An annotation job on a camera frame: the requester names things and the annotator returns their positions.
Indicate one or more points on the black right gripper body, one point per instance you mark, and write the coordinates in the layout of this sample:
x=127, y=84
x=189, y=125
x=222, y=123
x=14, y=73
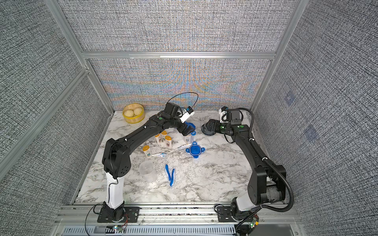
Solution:
x=222, y=128

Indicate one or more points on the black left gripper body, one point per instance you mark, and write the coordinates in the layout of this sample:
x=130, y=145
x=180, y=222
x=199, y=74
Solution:
x=181, y=127

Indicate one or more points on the blue lid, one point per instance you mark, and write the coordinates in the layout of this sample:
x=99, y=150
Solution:
x=192, y=128
x=195, y=150

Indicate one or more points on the clear plastic container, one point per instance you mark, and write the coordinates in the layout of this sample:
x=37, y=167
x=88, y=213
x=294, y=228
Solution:
x=147, y=171
x=188, y=139

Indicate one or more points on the orange cap bottle four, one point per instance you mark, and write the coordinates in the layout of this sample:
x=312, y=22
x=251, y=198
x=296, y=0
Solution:
x=168, y=141

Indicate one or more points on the toothpaste tube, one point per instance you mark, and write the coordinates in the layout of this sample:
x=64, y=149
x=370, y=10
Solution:
x=184, y=146
x=159, y=155

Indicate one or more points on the orange cap bottle one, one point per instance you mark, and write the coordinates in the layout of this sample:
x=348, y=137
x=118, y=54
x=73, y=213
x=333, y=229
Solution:
x=147, y=151

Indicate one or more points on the blue toothbrush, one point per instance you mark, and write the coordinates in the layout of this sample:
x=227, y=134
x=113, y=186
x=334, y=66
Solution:
x=167, y=172
x=172, y=181

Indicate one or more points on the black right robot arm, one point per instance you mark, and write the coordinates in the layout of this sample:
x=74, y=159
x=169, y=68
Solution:
x=268, y=187

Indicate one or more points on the orange cap bottle three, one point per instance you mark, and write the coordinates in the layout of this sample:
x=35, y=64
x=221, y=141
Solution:
x=163, y=136

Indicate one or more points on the orange cap bottle two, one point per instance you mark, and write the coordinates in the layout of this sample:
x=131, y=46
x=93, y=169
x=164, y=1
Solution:
x=158, y=139

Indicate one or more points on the right cream dumpling bun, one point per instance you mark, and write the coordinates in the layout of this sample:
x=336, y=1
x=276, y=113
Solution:
x=138, y=111

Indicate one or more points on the cream dumpling bun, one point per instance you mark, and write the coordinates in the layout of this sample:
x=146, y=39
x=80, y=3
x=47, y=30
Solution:
x=138, y=111
x=128, y=113

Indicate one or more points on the yellow bamboo steamer basket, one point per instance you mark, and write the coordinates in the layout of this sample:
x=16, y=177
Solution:
x=135, y=119

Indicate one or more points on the left cream dumpling bun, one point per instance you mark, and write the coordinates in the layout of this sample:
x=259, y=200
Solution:
x=128, y=113

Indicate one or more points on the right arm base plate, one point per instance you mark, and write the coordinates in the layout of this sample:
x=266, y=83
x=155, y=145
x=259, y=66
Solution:
x=227, y=214

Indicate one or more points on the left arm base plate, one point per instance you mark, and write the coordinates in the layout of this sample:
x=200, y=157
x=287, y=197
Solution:
x=122, y=214

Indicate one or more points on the aluminium front rail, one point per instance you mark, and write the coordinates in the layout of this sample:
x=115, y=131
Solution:
x=175, y=219

